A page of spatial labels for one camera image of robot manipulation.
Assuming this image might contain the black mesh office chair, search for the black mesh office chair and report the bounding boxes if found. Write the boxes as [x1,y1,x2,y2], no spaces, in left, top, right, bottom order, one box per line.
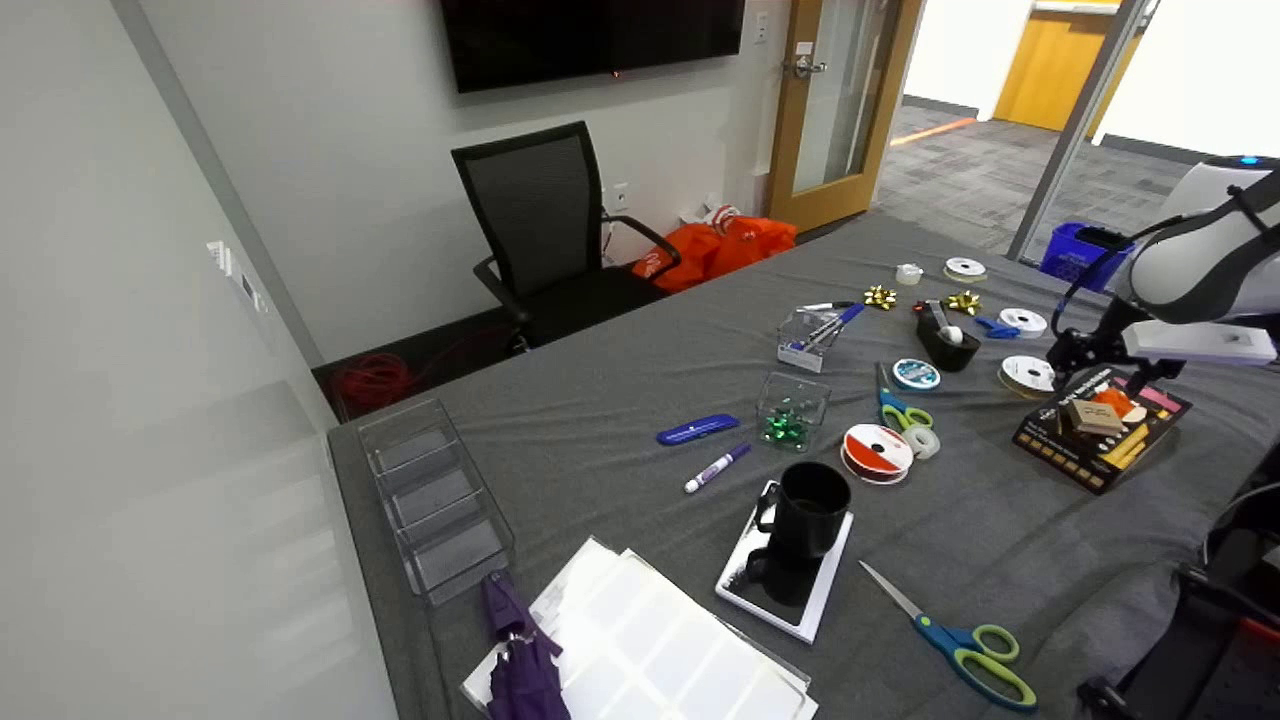
[448,115,686,353]

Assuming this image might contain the red coiled cable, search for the red coiled cable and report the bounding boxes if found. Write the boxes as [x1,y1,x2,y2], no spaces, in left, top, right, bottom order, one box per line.
[332,353,422,420]

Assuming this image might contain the large white ribbon spool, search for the large white ribbon spool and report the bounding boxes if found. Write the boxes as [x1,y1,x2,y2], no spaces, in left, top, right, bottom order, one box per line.
[996,353,1069,401]

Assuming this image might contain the clear acrylic organizer tray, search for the clear acrylic organizer tray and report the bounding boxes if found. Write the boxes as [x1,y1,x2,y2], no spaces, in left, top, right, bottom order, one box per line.
[354,405,515,610]

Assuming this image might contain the purple cloth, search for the purple cloth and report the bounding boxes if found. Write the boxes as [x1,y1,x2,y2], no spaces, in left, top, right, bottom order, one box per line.
[479,573,577,720]

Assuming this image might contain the metal glass wall frame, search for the metal glass wall frame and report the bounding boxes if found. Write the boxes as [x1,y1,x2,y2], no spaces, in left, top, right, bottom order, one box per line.
[1004,0,1160,263]

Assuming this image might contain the black wall television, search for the black wall television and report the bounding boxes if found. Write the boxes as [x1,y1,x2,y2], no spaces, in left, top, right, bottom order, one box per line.
[434,0,746,95]

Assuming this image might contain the purple white marker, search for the purple white marker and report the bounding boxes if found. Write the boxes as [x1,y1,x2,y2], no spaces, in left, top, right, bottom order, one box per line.
[681,445,756,500]

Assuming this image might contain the wooden door with glass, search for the wooden door with glass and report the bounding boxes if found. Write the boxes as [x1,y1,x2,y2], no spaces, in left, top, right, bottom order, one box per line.
[764,0,928,236]

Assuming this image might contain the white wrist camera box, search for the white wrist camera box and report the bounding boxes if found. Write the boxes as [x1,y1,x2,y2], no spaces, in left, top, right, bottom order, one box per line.
[1120,316,1280,372]

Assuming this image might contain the white label sheets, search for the white label sheets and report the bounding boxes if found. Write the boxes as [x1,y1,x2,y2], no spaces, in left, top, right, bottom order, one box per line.
[458,535,821,720]

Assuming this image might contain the grey staples box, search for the grey staples box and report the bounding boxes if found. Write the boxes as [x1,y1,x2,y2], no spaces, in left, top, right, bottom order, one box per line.
[770,311,846,375]

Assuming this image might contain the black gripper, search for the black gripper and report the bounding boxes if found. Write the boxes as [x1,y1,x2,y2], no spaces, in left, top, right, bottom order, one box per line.
[1042,323,1152,408]

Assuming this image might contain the orange bag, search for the orange bag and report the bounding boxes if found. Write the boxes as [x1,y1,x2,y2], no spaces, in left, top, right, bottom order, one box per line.
[632,213,800,296]

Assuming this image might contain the small wooden stamp block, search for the small wooden stamp block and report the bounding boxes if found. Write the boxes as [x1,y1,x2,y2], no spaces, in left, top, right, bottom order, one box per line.
[1060,397,1125,441]

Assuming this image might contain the white wall switch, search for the white wall switch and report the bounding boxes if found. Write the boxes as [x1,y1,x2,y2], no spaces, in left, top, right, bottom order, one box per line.
[204,236,265,316]

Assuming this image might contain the blue bin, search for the blue bin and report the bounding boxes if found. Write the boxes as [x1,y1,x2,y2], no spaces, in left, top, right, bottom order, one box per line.
[1035,218,1139,296]

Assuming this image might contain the black mug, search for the black mug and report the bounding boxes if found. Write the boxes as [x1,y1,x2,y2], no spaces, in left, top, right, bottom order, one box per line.
[758,462,857,573]

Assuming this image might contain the black white flat box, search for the black white flat box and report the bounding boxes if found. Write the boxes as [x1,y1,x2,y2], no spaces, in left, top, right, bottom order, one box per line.
[710,500,861,649]

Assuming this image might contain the large green blue scissors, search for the large green blue scissors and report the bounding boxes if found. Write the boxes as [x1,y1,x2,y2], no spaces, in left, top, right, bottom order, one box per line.
[857,557,1041,713]

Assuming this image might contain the small green blue scissors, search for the small green blue scissors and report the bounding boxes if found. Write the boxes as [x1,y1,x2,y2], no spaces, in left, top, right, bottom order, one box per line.
[873,359,940,437]

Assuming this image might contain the clear container green pins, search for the clear container green pins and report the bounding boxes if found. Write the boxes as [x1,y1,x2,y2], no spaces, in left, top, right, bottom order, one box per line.
[756,375,832,454]

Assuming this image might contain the green tape roll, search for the green tape roll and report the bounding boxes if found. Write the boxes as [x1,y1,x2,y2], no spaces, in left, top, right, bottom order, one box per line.
[886,353,944,397]

